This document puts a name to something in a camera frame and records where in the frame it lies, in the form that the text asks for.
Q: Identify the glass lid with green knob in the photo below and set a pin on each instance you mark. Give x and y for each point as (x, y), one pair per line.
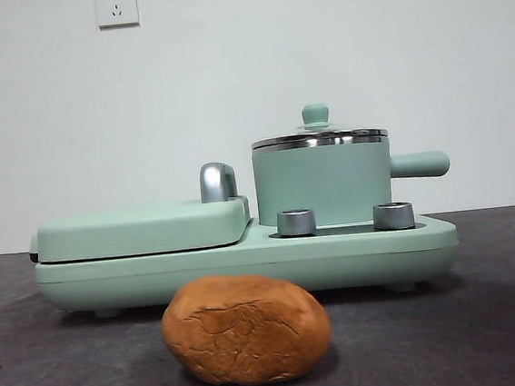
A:
(316, 114)

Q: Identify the silver control knob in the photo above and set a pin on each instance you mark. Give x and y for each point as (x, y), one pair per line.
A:
(296, 223)
(393, 216)

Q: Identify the mint green breakfast maker base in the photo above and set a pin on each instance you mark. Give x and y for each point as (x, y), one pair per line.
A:
(247, 271)

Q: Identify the mint green griddle cover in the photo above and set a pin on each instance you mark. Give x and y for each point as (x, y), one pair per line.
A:
(129, 230)

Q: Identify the white wall socket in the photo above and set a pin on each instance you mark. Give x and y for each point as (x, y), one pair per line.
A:
(116, 8)

